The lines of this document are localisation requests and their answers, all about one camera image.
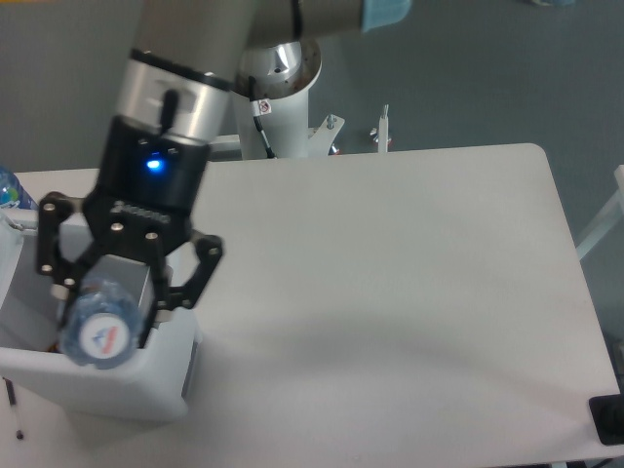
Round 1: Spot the clear plastic water bottle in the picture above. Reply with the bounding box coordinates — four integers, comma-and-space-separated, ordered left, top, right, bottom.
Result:
58, 275, 143, 370

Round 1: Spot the white trash can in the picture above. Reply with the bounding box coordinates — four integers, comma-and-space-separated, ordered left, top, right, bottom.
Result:
1, 209, 202, 421

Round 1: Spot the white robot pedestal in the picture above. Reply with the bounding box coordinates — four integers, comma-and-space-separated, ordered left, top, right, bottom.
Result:
212, 39, 345, 160

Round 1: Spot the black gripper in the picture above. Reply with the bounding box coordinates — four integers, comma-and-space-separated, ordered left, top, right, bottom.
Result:
36, 117, 223, 348

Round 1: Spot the black pen on table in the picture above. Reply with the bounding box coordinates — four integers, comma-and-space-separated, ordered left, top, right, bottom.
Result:
3, 378, 24, 441

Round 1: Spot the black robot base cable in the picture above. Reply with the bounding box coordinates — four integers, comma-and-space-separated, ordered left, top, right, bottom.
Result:
247, 75, 278, 160

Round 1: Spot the blue bottle at edge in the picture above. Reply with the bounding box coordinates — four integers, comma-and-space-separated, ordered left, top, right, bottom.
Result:
0, 166, 38, 211

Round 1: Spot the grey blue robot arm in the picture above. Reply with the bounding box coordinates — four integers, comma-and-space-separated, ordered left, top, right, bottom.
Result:
36, 1, 410, 330

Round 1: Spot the white levelling foot bracket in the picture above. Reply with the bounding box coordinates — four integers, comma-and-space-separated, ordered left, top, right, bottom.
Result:
370, 103, 393, 153

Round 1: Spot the black device at table corner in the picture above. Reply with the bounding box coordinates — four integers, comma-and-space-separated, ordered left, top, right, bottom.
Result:
589, 394, 623, 447

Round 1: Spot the white frame at right edge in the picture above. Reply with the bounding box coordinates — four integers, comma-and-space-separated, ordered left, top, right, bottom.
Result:
575, 165, 623, 260

